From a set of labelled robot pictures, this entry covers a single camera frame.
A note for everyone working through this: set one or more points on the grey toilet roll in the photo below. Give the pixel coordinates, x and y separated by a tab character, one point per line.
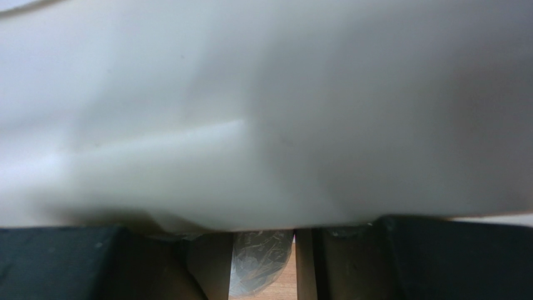
258	260

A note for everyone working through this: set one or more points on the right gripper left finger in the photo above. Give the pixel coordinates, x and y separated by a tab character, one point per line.
91	263

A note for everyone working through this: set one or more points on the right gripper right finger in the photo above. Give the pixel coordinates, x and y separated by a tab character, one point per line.
411	257

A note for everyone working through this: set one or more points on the brown toilet roll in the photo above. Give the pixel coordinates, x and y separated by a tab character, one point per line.
238	115

